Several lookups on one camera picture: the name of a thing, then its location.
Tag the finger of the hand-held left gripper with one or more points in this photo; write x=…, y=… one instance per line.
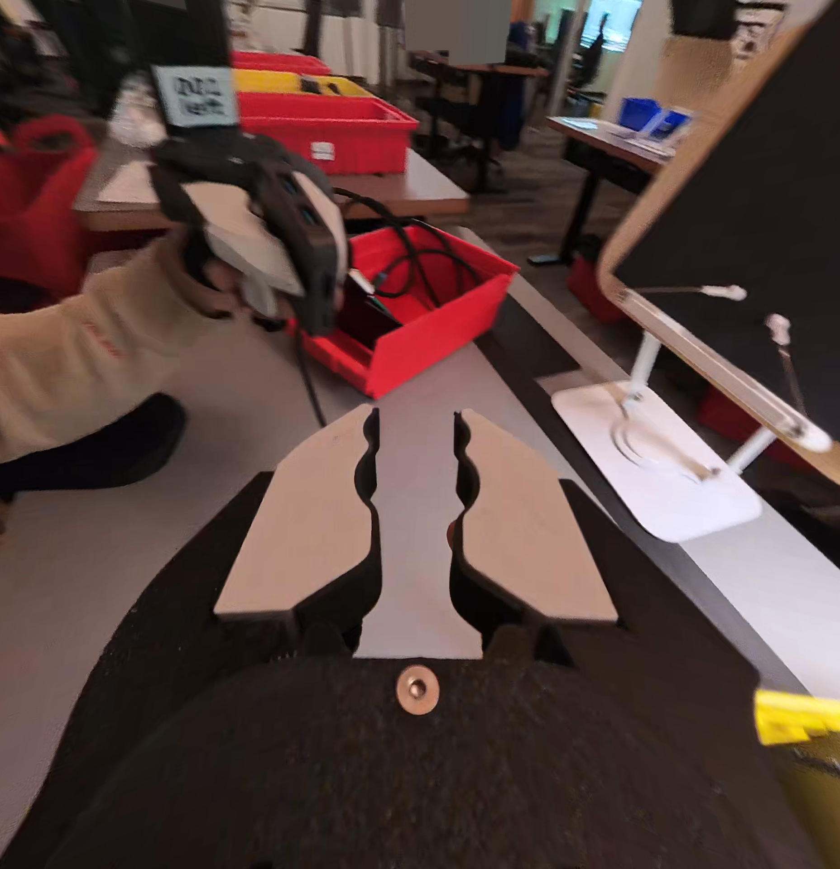
x=335, y=224
x=250, y=237

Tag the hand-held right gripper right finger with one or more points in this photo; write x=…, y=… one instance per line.
x=535, y=543

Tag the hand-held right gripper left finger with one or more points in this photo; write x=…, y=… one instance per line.
x=304, y=536

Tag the black port hub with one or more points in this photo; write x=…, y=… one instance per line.
x=311, y=271

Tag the red plastic bin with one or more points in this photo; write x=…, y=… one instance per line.
x=433, y=346
x=277, y=62

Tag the yellow plastic bin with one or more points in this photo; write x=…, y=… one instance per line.
x=793, y=719
x=270, y=81

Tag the person's left forearm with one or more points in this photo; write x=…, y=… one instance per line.
x=66, y=353

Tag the person's left hand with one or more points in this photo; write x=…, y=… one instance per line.
x=212, y=288

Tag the silver adapter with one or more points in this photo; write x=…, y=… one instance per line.
x=360, y=280

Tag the red bin with white label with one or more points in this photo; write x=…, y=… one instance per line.
x=365, y=146

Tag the white and wooden stand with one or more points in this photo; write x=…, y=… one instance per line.
x=664, y=475

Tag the red bag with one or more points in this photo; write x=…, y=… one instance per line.
x=32, y=203

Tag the brown-edged desk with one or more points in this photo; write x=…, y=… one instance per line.
x=596, y=132

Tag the blue bin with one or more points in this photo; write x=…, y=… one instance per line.
x=637, y=115

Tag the black tablet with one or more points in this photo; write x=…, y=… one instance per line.
x=766, y=203

